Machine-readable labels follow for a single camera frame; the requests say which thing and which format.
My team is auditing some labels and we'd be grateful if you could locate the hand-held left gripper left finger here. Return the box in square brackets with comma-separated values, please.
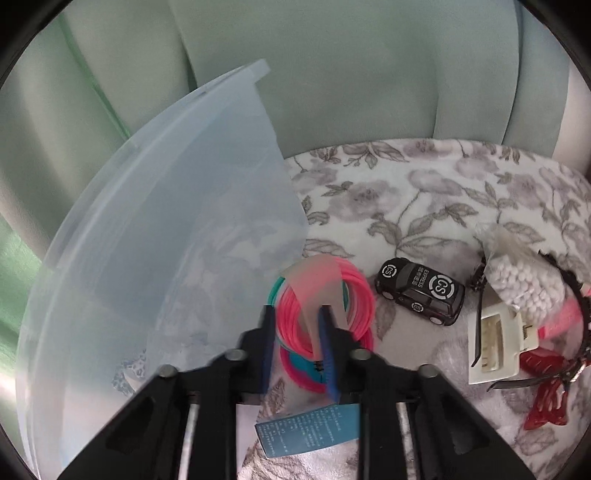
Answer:
[58, 305, 278, 480]

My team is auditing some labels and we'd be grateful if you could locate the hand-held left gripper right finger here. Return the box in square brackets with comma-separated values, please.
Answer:
[318, 305, 536, 480]

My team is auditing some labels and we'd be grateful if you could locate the pink and teal filament coil pack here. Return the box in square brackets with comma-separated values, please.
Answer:
[255, 257, 376, 459]

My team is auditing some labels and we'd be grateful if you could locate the black toy car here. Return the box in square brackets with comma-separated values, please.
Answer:
[374, 258, 466, 328]

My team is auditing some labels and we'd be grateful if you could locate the clear plastic storage container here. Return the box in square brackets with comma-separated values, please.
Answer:
[16, 59, 308, 476]

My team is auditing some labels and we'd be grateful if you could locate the cream plastic clip box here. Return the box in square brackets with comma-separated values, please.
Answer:
[468, 302, 540, 386]

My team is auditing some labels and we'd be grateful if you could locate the bag of cotton swabs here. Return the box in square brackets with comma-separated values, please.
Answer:
[475, 224, 568, 321]

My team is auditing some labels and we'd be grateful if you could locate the red hair claw clip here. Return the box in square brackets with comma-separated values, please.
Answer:
[519, 348, 573, 430]

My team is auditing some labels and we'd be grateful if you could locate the pink comb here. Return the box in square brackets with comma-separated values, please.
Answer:
[538, 286, 591, 340]

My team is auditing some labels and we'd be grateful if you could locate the black clover bracelet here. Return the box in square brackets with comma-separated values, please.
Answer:
[470, 249, 591, 392]

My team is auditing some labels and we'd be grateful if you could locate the grey floral blanket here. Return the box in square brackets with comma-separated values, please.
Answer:
[238, 141, 591, 480]

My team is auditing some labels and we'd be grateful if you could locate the pale green curtain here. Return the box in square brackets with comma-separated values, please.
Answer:
[0, 0, 591, 444]

